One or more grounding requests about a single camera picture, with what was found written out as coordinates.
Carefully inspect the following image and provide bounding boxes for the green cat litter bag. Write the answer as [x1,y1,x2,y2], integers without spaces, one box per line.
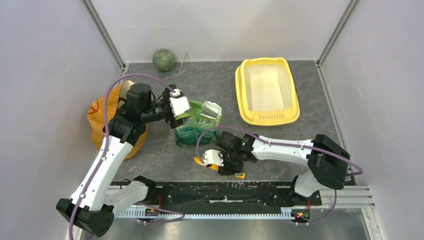
[174,100,222,147]

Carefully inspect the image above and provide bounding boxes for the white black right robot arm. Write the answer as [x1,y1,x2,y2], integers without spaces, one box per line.
[203,131,350,205]

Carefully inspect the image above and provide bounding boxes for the grey slotted cable duct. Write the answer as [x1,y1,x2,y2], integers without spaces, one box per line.
[115,205,295,220]

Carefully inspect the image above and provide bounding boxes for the yellow plastic litter box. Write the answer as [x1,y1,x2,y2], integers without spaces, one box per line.
[235,57,301,127]

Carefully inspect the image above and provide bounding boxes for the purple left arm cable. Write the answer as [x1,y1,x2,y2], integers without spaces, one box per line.
[67,73,186,240]

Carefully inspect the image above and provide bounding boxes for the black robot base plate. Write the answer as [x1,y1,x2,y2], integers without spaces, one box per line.
[142,181,322,207]

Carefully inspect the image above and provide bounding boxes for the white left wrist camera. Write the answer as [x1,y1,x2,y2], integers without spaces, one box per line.
[169,89,191,117]

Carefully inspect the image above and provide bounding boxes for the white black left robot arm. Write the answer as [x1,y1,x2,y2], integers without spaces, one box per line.
[56,83,191,237]

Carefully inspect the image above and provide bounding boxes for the orange plastic litter scoop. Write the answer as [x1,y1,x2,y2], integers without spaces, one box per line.
[194,157,246,180]

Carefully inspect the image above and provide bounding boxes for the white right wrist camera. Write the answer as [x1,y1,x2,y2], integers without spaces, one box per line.
[202,149,224,167]

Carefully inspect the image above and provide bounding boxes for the orange fabric bag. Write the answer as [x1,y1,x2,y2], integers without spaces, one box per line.
[87,80,135,152]

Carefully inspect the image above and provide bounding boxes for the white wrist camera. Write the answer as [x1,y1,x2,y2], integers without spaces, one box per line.
[202,149,224,167]
[169,89,191,117]

